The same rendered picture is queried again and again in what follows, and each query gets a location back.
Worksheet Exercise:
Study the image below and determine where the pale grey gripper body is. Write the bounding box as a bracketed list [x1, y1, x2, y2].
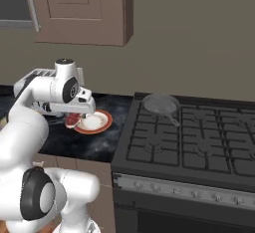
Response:
[63, 100, 98, 116]

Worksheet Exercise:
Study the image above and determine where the red raw steak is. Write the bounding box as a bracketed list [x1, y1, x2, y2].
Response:
[65, 112, 83, 129]

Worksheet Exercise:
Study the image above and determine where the white plate with orange rim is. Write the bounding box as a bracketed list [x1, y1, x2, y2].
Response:
[73, 109, 115, 135]

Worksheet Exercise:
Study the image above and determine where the white toaster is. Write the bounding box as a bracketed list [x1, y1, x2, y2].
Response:
[13, 68, 68, 117]

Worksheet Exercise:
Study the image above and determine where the grey frying pan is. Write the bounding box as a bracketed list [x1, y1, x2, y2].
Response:
[140, 93, 182, 127]

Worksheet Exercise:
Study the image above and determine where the dark grey stove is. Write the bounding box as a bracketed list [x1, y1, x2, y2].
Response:
[111, 92, 255, 233]

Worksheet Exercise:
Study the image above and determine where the dark grey microwave oven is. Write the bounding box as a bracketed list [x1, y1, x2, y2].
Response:
[0, 0, 36, 30]

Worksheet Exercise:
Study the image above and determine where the white wall socket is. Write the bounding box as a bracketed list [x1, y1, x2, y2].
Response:
[76, 66, 85, 86]

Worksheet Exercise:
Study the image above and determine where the brown wall cupboard door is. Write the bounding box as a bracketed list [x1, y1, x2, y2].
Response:
[21, 0, 134, 48]

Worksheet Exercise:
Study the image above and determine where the silver cupboard door handle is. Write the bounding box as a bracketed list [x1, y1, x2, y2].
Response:
[24, 0, 42, 33]

